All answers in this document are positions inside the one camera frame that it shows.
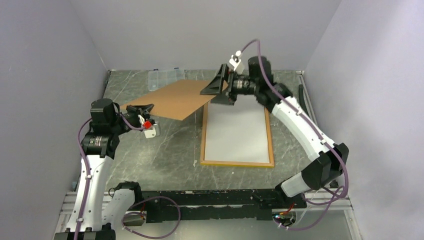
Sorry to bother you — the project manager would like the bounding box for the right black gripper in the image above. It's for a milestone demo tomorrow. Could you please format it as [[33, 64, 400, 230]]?
[[200, 63, 259, 105]]

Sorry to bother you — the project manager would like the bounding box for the brown backing board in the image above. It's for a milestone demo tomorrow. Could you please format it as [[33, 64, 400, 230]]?
[[120, 79, 215, 121]]

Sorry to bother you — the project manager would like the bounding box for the yellow wooden picture frame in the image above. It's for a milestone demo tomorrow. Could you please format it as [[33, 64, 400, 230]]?
[[199, 94, 276, 169]]

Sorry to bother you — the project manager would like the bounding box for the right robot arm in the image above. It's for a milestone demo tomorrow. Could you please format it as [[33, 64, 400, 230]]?
[[199, 56, 349, 208]]

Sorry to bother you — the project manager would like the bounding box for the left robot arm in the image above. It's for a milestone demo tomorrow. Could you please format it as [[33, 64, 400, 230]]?
[[53, 98, 157, 240]]

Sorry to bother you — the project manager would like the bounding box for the clear plastic organizer box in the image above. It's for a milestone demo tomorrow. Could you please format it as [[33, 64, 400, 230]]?
[[147, 67, 185, 92]]

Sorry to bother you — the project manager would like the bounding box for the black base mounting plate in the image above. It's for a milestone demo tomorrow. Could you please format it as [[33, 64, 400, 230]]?
[[128, 188, 307, 223]]

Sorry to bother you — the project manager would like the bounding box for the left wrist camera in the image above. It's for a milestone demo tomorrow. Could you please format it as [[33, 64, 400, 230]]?
[[142, 119, 161, 139]]

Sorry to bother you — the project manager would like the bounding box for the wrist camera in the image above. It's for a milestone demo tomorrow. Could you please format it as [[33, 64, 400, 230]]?
[[142, 119, 161, 139], [228, 50, 245, 75]]

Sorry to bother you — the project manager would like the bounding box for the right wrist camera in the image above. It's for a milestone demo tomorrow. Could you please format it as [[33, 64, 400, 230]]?
[[228, 50, 245, 75]]

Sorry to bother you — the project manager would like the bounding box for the aluminium rail frame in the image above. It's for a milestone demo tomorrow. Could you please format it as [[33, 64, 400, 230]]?
[[52, 188, 363, 240]]

